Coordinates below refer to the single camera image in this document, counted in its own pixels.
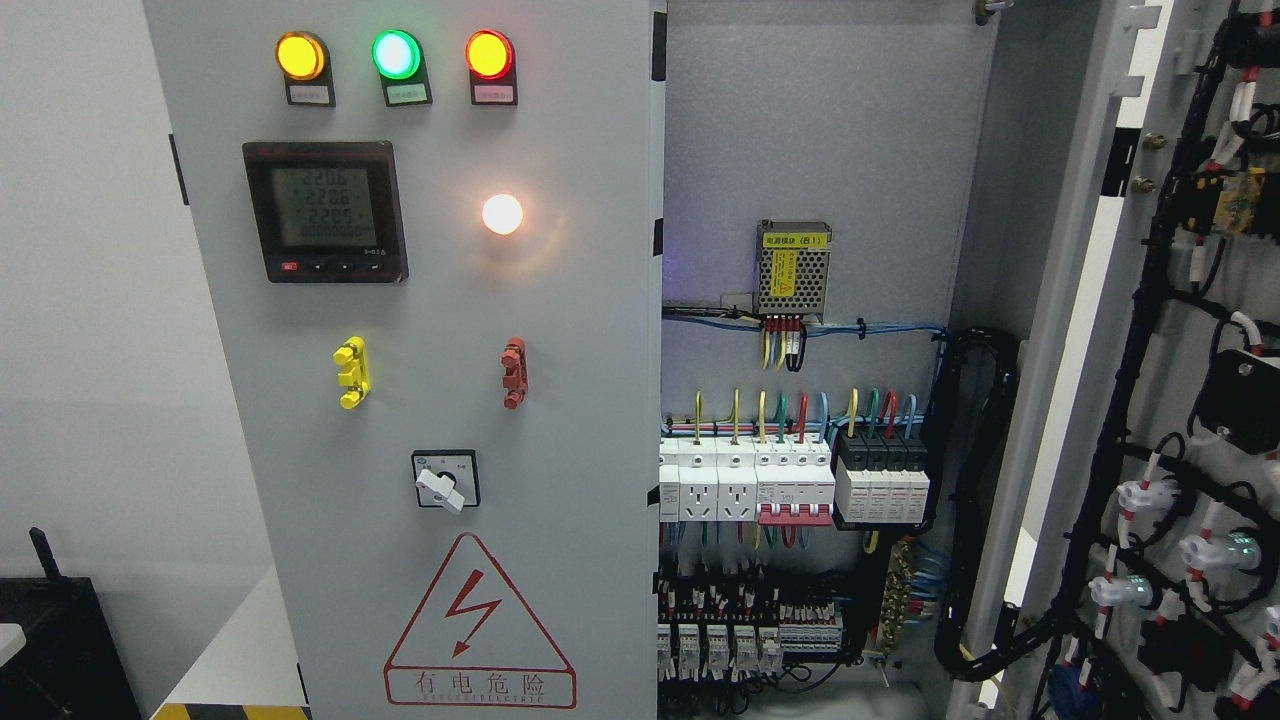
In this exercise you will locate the grey cabinet door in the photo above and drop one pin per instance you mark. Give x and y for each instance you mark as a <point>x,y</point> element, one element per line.
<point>564,477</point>
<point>1131,556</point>

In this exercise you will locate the red terminal connector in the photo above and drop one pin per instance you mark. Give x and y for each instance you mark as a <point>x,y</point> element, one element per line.
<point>516,378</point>

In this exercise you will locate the white socket breaker row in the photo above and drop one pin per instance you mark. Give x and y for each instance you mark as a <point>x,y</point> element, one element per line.
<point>707,479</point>

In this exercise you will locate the metal mesh power supply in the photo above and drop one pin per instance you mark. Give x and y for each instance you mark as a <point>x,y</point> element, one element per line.
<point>792,262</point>

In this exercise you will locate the white glowing indicator lamp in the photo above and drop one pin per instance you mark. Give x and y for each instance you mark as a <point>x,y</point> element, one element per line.
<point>502,214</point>

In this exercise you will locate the black white surge protector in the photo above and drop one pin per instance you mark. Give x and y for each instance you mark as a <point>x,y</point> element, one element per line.
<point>881,484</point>

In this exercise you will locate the grey cabinet body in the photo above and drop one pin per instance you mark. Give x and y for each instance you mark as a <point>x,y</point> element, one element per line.
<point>960,167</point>

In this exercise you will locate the yellow terminal connector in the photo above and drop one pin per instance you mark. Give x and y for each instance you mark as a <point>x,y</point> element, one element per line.
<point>353,374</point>

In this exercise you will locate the red electric hazard sticker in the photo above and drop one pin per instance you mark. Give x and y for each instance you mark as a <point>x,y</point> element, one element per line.
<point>474,641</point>

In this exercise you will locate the red indicator lamp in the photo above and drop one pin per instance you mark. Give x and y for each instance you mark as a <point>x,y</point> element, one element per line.
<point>490,59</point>

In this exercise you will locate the black digital power meter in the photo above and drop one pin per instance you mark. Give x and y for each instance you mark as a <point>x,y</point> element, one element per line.
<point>327,212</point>

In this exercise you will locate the brass right terminal bar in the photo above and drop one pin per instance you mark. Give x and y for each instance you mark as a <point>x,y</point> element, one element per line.
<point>896,596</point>

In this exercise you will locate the green indicator lamp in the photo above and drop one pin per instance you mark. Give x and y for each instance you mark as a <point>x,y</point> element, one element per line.
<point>397,56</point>

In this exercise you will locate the yellow indicator lamp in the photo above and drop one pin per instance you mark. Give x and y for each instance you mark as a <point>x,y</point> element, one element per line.
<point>306,70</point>

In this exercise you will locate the black box at left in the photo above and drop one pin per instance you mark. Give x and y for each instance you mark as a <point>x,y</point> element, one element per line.
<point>68,668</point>

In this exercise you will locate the red handled circuit breaker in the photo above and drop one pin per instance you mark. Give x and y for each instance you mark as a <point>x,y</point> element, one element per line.
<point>794,484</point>

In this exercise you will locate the white rotary selector switch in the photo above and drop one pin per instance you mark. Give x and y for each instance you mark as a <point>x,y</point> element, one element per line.
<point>446,479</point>

